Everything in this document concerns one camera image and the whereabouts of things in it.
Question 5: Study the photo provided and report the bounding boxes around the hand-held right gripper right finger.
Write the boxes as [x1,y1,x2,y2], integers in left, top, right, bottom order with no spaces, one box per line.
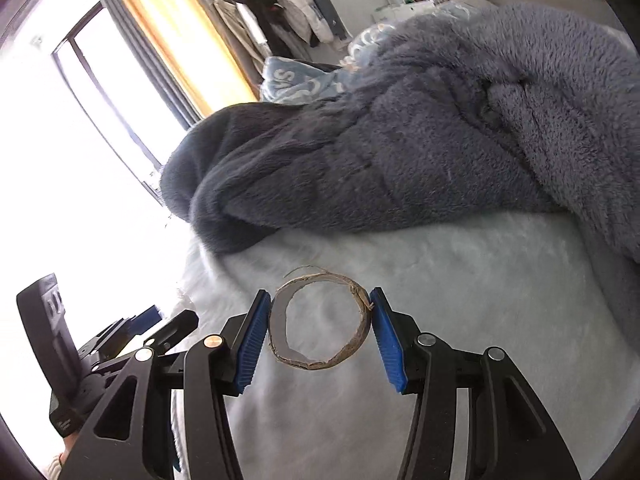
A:
[369,287,583,480]

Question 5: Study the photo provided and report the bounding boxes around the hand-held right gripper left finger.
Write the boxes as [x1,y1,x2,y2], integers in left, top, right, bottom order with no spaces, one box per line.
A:
[60,288,273,480]

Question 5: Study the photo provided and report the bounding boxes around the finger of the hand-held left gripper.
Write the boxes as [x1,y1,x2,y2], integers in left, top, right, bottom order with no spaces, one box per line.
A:
[90,304,162,357]
[145,309,200,356]

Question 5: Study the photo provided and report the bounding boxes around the narrow cardboard tape ring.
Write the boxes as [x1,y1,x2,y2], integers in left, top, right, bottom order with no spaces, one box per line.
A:
[267,266,375,372]

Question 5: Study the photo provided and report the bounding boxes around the person's left forearm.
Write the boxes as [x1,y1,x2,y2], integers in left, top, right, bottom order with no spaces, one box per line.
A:
[42,435,81,480]

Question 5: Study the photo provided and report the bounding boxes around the light grey bed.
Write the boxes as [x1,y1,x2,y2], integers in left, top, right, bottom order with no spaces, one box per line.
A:
[170,212,640,480]

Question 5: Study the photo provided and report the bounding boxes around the grey fleece blanket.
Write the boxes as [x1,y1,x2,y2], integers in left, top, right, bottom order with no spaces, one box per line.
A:
[161,2,640,271]

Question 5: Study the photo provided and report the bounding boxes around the blue printed pillow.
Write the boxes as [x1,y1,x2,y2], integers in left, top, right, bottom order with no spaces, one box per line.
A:
[260,55,351,104]

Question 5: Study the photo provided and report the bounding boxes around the yellow curtain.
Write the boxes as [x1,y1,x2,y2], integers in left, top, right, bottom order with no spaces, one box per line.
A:
[102,0,258,118]

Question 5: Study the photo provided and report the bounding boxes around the beige hanging coat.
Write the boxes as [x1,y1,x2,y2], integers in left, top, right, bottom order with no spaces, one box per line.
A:
[214,0,271,74]

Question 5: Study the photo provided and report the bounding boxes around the blue circle patterned quilt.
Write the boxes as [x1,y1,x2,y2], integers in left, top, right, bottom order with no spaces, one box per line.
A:
[345,2,486,72]

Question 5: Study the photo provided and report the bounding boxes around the white hanging jacket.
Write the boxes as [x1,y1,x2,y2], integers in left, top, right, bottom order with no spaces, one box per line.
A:
[245,0,333,44]

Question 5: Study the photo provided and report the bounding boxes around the grey-blue hanging pants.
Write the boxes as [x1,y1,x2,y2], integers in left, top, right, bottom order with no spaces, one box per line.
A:
[294,0,347,39]

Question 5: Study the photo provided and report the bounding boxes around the black window frame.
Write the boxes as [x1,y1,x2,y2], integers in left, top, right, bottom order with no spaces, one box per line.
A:
[52,2,167,207]

